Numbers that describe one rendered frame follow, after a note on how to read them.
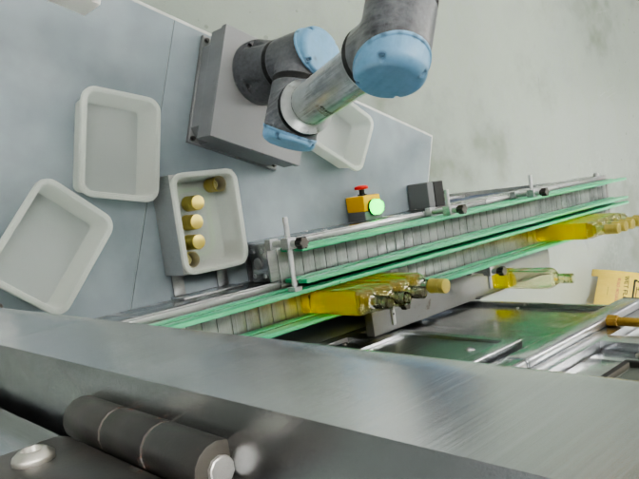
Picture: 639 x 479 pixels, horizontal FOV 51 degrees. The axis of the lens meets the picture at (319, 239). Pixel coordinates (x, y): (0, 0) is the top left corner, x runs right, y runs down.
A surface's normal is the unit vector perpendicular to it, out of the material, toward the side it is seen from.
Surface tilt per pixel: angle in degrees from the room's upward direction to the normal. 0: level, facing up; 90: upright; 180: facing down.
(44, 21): 0
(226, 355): 90
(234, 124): 1
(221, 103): 1
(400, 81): 83
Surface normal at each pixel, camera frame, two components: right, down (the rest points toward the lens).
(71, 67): 0.67, -0.04
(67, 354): -0.14, -0.99
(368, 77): -0.11, 0.94
